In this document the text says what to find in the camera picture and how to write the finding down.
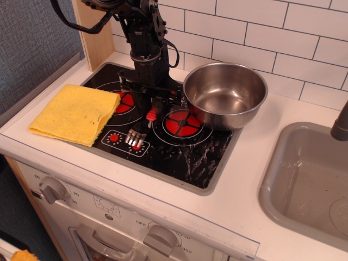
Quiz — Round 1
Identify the right grey oven knob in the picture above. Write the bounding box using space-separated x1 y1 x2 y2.
143 225 178 257

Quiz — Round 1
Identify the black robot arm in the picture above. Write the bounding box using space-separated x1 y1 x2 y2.
83 1 182 120

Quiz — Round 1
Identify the yellow folded cloth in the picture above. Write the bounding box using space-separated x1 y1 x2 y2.
28 84 121 147

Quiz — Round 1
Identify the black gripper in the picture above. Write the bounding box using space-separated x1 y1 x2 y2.
118 58 183 120

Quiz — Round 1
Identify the grey oven door handle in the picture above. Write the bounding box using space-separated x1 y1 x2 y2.
76 224 148 260

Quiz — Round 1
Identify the grey faucet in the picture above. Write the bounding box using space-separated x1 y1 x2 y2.
330 102 348 141

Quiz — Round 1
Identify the black toy stove top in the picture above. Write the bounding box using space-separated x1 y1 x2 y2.
82 63 241 196

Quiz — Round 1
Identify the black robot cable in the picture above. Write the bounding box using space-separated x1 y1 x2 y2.
49 0 181 69

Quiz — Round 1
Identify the stainless steel pot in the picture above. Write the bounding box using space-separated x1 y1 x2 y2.
183 63 268 131

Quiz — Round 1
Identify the grey oven knob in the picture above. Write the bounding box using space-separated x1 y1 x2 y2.
39 177 67 204
143 225 178 257

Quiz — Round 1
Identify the left grey oven knob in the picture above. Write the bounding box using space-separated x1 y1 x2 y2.
39 177 67 204

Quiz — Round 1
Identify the orange cloth at corner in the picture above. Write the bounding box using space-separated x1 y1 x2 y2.
11 250 39 261

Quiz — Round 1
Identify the wooden side post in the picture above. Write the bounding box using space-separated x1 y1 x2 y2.
72 0 115 72

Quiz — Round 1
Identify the grey sink basin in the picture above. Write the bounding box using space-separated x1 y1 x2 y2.
259 122 347 251

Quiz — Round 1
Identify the red handled metal fork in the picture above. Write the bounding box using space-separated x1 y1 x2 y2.
125 106 157 148

